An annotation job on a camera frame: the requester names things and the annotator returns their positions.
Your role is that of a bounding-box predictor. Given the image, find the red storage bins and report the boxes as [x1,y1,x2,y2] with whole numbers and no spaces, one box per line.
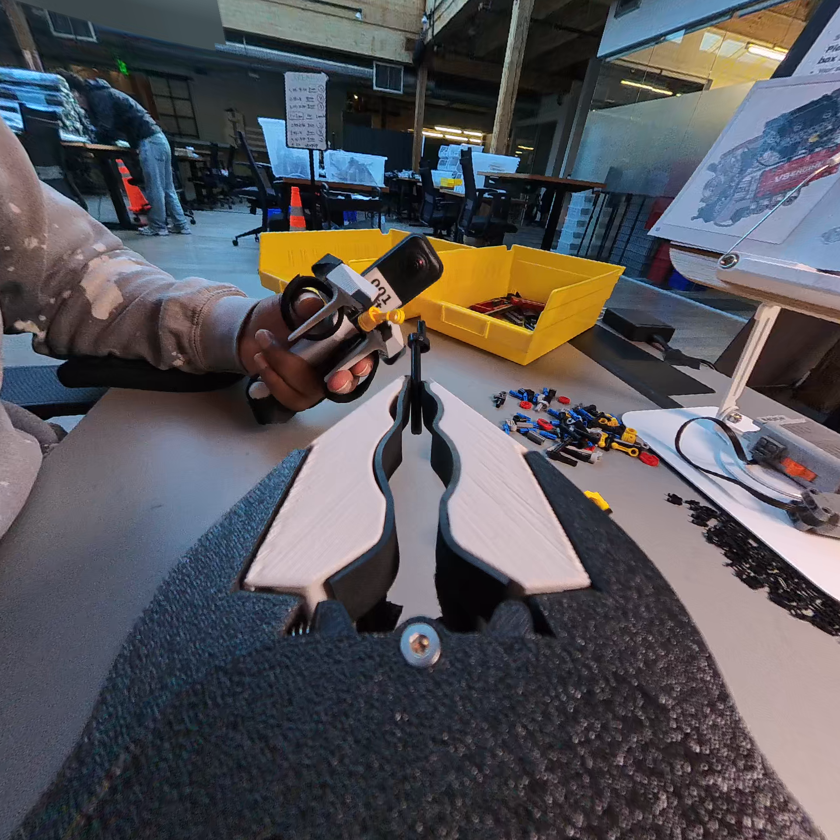
[646,197,673,283]

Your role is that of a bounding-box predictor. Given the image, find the dark grey table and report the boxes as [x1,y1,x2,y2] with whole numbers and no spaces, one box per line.
[571,276,840,421]

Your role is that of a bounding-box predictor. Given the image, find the person's torso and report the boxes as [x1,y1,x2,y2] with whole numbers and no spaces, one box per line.
[0,400,67,539]

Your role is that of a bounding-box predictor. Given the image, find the grey picture panel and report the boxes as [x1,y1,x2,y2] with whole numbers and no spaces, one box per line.
[325,150,388,188]

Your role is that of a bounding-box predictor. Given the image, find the person's left hand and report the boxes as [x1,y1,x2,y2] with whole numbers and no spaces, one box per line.
[238,292,379,413]

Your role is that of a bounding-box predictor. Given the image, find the grey toy motor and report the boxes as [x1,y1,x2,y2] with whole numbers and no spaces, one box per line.
[787,489,840,539]

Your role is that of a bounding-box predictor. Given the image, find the person's left forearm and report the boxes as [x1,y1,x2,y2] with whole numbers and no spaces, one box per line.
[0,118,260,375]

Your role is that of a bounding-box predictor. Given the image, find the pile of mixed small bricks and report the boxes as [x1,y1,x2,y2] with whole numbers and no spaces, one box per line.
[492,386,660,468]

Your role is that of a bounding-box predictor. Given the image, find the pile of small black pins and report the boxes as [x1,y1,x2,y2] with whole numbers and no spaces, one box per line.
[666,492,840,637]

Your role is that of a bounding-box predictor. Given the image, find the red and black beam assembly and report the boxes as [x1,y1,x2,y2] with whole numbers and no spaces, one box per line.
[469,293,546,331]

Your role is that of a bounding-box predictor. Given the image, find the open instruction booklet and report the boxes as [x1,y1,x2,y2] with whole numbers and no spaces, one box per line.
[650,72,840,273]

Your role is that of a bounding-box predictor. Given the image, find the grey ceiling duct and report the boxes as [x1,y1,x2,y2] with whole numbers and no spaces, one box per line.
[217,42,375,80]

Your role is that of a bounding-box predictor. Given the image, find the yellow plastic bin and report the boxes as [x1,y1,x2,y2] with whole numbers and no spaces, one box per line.
[400,245,626,366]
[258,228,473,309]

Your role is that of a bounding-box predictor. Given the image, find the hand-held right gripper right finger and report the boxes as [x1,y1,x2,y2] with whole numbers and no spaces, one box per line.
[422,379,593,616]

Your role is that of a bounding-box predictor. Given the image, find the white book stand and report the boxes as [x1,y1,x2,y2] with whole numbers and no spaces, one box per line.
[620,246,840,601]

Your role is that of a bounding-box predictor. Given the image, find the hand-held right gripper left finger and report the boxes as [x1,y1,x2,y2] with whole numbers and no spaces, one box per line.
[244,378,413,618]

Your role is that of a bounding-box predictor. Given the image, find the wooden top table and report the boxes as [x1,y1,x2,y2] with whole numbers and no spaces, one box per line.
[478,172,606,252]

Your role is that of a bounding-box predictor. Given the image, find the grey desk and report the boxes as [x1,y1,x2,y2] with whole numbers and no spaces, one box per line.
[0,315,840,840]

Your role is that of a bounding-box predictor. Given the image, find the black flat box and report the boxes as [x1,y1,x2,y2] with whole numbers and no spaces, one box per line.
[602,307,677,345]

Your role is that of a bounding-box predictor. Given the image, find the black cable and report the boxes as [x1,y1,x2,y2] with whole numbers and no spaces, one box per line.
[675,416,805,513]

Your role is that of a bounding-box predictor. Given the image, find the black power cord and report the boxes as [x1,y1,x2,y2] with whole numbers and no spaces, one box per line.
[653,335,718,371]

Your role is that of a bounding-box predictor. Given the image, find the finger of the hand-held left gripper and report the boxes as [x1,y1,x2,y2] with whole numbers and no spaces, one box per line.
[289,322,408,383]
[311,255,378,312]

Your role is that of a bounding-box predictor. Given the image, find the bare black axle rod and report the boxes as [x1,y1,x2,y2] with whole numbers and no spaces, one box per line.
[407,320,431,435]

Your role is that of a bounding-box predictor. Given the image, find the black office chair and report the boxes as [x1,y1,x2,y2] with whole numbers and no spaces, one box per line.
[233,130,283,247]
[456,150,519,247]
[419,167,460,237]
[20,105,89,211]

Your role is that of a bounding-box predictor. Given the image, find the white sign board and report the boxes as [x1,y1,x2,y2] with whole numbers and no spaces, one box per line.
[283,71,329,231]

